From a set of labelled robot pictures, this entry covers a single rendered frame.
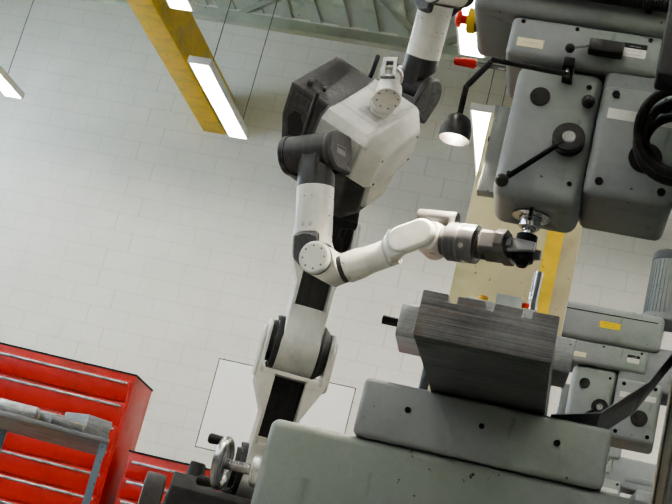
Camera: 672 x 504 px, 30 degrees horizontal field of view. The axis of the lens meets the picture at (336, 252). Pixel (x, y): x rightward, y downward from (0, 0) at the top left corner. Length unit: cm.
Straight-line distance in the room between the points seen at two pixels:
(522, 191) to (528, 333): 69
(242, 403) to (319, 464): 961
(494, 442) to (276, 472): 44
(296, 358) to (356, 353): 882
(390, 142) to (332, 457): 92
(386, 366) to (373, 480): 949
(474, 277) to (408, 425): 209
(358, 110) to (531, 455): 106
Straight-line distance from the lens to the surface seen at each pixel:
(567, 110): 277
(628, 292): 1215
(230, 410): 1213
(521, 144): 274
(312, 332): 323
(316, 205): 292
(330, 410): 1195
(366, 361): 1201
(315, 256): 286
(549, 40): 282
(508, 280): 454
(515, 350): 206
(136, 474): 762
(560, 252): 457
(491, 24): 292
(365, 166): 307
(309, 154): 296
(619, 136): 273
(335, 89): 315
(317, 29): 1181
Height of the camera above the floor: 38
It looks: 16 degrees up
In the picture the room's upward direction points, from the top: 14 degrees clockwise
